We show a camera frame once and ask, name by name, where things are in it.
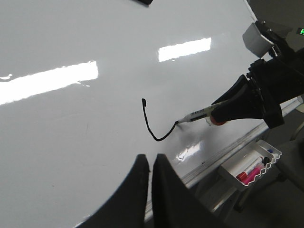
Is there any white whiteboard with aluminium frame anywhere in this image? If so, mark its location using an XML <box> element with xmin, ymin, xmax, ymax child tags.
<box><xmin>0</xmin><ymin>0</ymin><xmax>304</xmax><ymax>228</ymax></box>

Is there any white plastic marker tray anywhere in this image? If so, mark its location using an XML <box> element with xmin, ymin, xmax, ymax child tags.
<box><xmin>218</xmin><ymin>140</ymin><xmax>282</xmax><ymax>191</ymax></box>

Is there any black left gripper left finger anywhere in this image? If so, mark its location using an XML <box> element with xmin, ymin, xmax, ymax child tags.
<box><xmin>79</xmin><ymin>154</ymin><xmax>150</xmax><ymax>228</ymax></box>

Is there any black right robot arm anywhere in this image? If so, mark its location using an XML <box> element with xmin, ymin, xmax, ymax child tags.
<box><xmin>210</xmin><ymin>20</ymin><xmax>304</xmax><ymax>129</ymax></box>

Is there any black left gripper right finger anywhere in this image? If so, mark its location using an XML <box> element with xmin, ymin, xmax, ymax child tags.
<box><xmin>152</xmin><ymin>154</ymin><xmax>228</xmax><ymax>228</ymax></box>

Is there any pink marker in tray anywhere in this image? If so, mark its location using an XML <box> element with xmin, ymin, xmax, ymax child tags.
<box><xmin>243</xmin><ymin>164</ymin><xmax>264</xmax><ymax>185</ymax></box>

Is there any white black whiteboard marker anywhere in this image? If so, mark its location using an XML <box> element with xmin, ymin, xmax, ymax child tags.
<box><xmin>176</xmin><ymin>104</ymin><xmax>217</xmax><ymax>124</ymax></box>

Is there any red capped marker in tray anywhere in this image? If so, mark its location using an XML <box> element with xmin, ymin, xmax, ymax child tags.
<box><xmin>236</xmin><ymin>156</ymin><xmax>263</xmax><ymax>182</ymax></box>

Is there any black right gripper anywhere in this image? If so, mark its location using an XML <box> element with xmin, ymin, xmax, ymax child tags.
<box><xmin>211</xmin><ymin>58</ymin><xmax>304</xmax><ymax>129</ymax></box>

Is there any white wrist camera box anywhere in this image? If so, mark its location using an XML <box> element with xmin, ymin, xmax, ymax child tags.
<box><xmin>242</xmin><ymin>21</ymin><xmax>274</xmax><ymax>58</ymax></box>

